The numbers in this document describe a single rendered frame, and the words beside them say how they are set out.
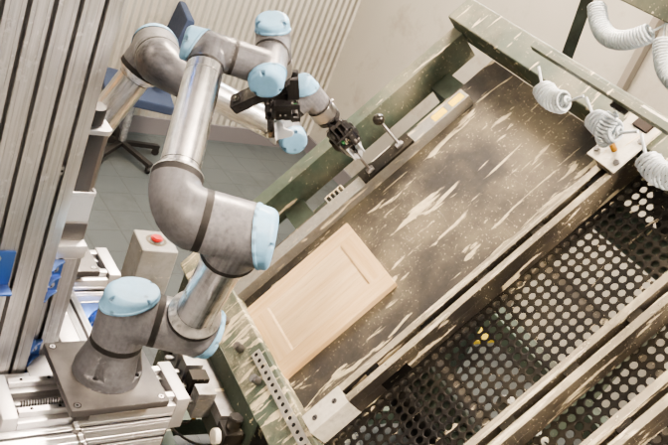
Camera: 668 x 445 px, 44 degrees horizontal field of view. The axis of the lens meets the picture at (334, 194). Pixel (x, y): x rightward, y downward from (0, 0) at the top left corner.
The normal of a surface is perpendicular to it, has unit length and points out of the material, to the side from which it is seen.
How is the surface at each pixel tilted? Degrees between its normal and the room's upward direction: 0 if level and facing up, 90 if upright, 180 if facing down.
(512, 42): 56
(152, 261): 90
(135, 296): 7
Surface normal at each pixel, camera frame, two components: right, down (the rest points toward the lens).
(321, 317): -0.50, -0.56
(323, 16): 0.51, 0.52
